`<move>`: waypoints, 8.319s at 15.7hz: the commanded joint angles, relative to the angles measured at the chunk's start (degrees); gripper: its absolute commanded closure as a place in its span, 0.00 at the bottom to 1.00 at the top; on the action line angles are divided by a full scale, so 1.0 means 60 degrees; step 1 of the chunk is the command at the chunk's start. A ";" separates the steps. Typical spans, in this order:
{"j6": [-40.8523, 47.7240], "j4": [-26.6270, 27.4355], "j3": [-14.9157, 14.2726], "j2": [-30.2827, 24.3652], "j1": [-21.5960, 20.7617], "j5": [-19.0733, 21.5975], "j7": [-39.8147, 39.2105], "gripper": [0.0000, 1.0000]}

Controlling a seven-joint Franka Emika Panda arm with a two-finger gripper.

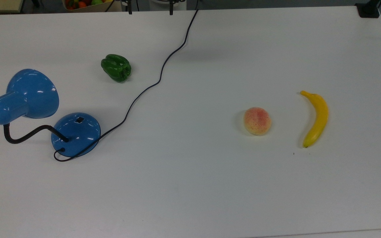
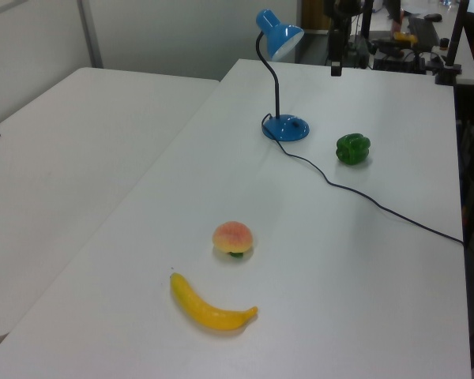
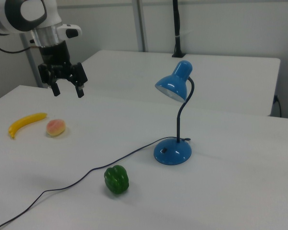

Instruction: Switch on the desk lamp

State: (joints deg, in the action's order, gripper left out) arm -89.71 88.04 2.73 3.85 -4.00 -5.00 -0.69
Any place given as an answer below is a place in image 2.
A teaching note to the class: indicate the small yellow orange object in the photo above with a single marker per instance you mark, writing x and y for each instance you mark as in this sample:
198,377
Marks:
405,37

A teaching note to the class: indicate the blue desk lamp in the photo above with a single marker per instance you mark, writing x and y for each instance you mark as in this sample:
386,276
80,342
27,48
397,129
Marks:
286,128

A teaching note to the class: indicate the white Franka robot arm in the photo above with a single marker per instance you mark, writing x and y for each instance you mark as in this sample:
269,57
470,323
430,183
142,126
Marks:
341,12

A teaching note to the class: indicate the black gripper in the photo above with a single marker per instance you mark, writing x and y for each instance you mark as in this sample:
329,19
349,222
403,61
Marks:
335,45

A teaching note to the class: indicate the grey metal partition post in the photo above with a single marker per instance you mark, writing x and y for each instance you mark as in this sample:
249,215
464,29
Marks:
90,33

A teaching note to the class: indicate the black pole with table clamp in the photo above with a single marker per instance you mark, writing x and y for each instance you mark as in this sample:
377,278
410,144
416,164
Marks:
454,43

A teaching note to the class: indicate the yellow toy banana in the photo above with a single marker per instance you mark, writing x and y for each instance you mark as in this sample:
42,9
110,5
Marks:
205,314

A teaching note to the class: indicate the black computer keyboard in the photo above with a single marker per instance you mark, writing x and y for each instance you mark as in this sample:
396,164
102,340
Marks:
423,31

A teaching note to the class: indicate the black computer mouse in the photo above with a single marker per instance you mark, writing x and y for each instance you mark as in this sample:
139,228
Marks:
432,17

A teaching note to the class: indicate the green toy bell pepper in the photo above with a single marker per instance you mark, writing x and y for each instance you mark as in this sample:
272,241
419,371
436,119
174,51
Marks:
352,149

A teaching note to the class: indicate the toy peach with leaf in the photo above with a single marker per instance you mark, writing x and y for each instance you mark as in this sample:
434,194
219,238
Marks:
233,237

